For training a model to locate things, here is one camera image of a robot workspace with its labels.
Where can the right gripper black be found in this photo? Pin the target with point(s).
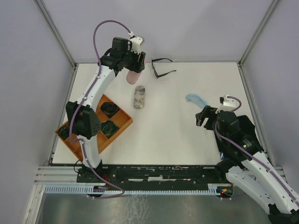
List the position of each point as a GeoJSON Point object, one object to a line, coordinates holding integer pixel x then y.
{"type": "Point", "coordinates": [207, 112]}

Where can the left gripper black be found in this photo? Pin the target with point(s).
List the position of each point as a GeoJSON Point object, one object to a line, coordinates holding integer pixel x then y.
{"type": "Point", "coordinates": [138, 66]}

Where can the light blue cleaning cloth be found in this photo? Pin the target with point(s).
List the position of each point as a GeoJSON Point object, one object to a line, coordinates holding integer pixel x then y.
{"type": "Point", "coordinates": [196, 99]}

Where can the pink glasses case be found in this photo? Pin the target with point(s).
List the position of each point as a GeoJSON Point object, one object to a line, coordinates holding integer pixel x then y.
{"type": "Point", "coordinates": [135, 72]}

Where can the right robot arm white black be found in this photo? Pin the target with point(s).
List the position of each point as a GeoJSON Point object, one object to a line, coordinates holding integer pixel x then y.
{"type": "Point", "coordinates": [246, 165]}

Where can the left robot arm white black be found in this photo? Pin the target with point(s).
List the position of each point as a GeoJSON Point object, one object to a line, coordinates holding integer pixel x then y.
{"type": "Point", "coordinates": [84, 123]}

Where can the rolled black tie upper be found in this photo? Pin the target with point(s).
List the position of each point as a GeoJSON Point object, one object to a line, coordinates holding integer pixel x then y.
{"type": "Point", "coordinates": [109, 108]}

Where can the rolled black tie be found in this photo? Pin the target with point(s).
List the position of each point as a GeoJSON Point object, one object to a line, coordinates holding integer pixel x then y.
{"type": "Point", "coordinates": [63, 132]}
{"type": "Point", "coordinates": [109, 108]}

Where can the orange wooden divided tray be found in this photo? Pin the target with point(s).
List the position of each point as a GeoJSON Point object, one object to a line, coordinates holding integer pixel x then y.
{"type": "Point", "coordinates": [113, 121]}

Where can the rolled dark green tie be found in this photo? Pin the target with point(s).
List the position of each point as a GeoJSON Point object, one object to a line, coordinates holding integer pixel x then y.
{"type": "Point", "coordinates": [108, 128]}

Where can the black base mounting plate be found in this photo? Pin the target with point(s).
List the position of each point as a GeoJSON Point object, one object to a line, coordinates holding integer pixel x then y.
{"type": "Point", "coordinates": [199, 174]}

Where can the rolled black tie lower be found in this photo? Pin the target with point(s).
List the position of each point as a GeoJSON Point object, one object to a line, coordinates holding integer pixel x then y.
{"type": "Point", "coordinates": [63, 132]}

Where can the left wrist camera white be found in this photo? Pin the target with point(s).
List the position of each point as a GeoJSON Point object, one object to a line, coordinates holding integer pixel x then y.
{"type": "Point", "coordinates": [136, 42]}

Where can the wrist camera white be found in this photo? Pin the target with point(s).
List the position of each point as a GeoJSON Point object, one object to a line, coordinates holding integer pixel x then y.
{"type": "Point", "coordinates": [136, 42]}
{"type": "Point", "coordinates": [229, 103]}

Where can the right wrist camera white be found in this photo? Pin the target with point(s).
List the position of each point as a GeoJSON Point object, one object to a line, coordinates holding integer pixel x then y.
{"type": "Point", "coordinates": [229, 103]}

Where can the black frame eyeglasses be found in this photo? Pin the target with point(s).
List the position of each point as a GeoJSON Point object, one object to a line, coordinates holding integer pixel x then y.
{"type": "Point", "coordinates": [158, 72]}

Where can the right aluminium frame post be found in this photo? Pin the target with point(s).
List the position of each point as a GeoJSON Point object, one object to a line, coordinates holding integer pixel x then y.
{"type": "Point", "coordinates": [258, 32]}

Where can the aluminium frame post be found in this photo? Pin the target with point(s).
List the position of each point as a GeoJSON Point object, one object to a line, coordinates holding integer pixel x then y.
{"type": "Point", "coordinates": [50, 23]}
{"type": "Point", "coordinates": [258, 32]}

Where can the left aluminium frame post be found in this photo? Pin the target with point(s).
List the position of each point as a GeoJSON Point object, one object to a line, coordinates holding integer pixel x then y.
{"type": "Point", "coordinates": [50, 23]}

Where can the aluminium front rail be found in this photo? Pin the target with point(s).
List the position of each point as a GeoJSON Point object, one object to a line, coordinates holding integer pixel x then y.
{"type": "Point", "coordinates": [55, 175]}

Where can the white slotted cable duct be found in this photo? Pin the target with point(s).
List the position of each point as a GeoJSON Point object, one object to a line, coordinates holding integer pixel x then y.
{"type": "Point", "coordinates": [136, 188]}

